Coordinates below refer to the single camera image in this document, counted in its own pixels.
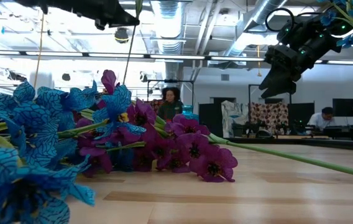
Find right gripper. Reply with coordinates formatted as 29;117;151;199
259;44;308;100

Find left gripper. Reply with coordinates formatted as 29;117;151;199
14;0;140;31

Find round black ceiling lamp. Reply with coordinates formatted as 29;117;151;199
114;27;130;44

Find brown dotted cloth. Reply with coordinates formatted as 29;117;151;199
249;101;290;135

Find black background workstation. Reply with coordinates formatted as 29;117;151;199
231;119;289;139

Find person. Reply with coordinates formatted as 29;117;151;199
157;86;184;122
306;106;336;131

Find white teal patterned cloth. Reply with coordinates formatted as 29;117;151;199
221;100;249;138

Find black monitor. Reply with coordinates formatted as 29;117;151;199
332;98;353;118

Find black partition panel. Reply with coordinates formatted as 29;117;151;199
198;103;224;138

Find long ceiling light bar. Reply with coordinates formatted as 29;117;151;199
0;49;353;66

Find black stand frame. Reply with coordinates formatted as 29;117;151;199
247;83;292;105

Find black aluminium table frame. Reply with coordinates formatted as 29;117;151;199
222;136;353;152

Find silver air duct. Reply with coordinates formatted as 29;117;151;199
150;0;191;82
224;0;289;58

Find yellow hanging cord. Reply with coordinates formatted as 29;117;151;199
32;12;45;90

